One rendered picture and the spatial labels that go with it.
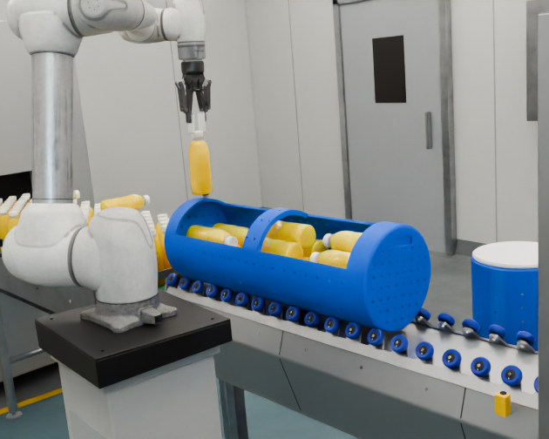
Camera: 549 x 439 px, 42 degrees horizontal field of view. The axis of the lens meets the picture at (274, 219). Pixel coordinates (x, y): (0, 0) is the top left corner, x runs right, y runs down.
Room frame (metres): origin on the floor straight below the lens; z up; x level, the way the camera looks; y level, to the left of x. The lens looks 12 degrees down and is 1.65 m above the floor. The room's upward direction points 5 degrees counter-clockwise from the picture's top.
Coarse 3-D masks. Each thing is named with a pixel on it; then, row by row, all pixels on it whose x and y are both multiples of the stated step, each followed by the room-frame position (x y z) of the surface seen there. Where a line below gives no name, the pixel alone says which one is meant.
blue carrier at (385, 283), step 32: (192, 224) 2.38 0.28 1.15; (256, 224) 2.03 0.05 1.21; (320, 224) 2.11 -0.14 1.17; (352, 224) 1.98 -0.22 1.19; (384, 224) 1.78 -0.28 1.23; (192, 256) 2.19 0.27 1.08; (224, 256) 2.06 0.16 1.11; (256, 256) 1.96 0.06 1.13; (352, 256) 1.71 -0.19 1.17; (384, 256) 1.71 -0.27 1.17; (416, 256) 1.80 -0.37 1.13; (256, 288) 1.99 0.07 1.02; (288, 288) 1.87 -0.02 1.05; (320, 288) 1.77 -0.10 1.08; (352, 288) 1.69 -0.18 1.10; (384, 288) 1.71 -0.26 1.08; (416, 288) 1.80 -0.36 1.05; (352, 320) 1.75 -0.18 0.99; (384, 320) 1.70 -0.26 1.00
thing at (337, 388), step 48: (240, 336) 2.04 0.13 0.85; (288, 336) 1.90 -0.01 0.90; (384, 336) 1.77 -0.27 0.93; (432, 336) 1.75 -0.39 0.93; (240, 384) 2.16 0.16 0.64; (288, 384) 1.94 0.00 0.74; (336, 384) 1.76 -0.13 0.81; (384, 384) 1.63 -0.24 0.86; (432, 384) 1.54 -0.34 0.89; (528, 384) 1.43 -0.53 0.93; (384, 432) 1.69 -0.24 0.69; (432, 432) 1.55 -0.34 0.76; (480, 432) 1.43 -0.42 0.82; (528, 432) 1.35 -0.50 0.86
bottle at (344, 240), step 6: (336, 234) 1.90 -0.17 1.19; (342, 234) 1.88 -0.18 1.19; (348, 234) 1.87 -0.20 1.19; (354, 234) 1.86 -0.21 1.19; (360, 234) 1.85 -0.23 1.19; (330, 240) 1.91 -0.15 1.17; (336, 240) 1.88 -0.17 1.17; (342, 240) 1.87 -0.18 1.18; (348, 240) 1.85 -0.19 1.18; (354, 240) 1.84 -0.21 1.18; (330, 246) 1.93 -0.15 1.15; (336, 246) 1.88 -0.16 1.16; (342, 246) 1.86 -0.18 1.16; (348, 246) 1.85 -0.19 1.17
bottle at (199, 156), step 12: (192, 144) 2.35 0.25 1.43; (204, 144) 2.35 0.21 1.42; (192, 156) 2.34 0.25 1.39; (204, 156) 2.34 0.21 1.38; (192, 168) 2.34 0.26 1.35; (204, 168) 2.33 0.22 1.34; (192, 180) 2.34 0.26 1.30; (204, 180) 2.33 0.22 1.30; (192, 192) 2.35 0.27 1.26; (204, 192) 2.33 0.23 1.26
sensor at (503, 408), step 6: (498, 396) 1.36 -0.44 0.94; (504, 396) 1.35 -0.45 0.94; (510, 396) 1.36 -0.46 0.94; (498, 402) 1.36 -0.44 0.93; (504, 402) 1.35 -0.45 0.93; (510, 402) 1.36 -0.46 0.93; (498, 408) 1.36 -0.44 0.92; (504, 408) 1.35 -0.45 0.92; (510, 408) 1.36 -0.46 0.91; (516, 408) 1.38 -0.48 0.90; (498, 414) 1.36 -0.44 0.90; (504, 414) 1.35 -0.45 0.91; (510, 414) 1.36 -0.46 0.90
